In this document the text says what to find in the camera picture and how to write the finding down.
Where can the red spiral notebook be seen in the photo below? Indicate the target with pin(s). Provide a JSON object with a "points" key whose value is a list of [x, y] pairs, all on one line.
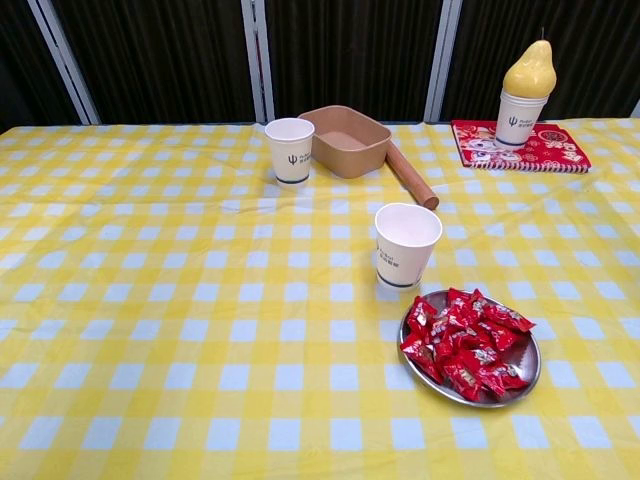
{"points": [[550, 150]]}

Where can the brown paper food box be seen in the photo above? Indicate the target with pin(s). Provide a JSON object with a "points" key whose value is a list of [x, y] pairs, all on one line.
{"points": [[350, 160]]}

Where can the wooden rolling pin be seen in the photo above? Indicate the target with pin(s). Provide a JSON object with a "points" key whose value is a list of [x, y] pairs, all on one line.
{"points": [[412, 177]]}

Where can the grey metal partition post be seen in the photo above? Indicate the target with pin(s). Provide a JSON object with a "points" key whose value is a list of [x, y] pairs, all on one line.
{"points": [[636, 109], [255, 50], [443, 60], [65, 60]]}

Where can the yellow pear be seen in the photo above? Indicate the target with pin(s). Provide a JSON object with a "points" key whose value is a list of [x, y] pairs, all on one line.
{"points": [[530, 70]]}

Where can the yellow white checkered tablecloth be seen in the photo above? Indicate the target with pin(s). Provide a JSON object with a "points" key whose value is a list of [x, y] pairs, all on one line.
{"points": [[200, 300]]}

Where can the round metal plate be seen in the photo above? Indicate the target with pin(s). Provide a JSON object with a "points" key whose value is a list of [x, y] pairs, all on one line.
{"points": [[529, 365]]}

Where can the white paper cup blue logo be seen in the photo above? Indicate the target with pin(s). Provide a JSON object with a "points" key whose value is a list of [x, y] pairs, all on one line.
{"points": [[400, 265], [290, 160], [517, 125]]}

